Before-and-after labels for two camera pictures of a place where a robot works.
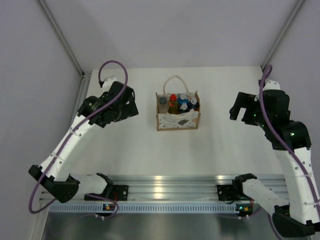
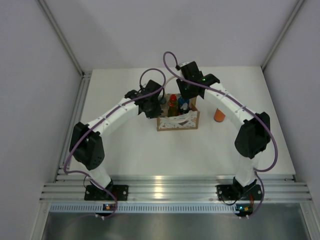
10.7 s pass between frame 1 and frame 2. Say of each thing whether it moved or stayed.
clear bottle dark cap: stayed
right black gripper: moved
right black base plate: stayed
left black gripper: moved
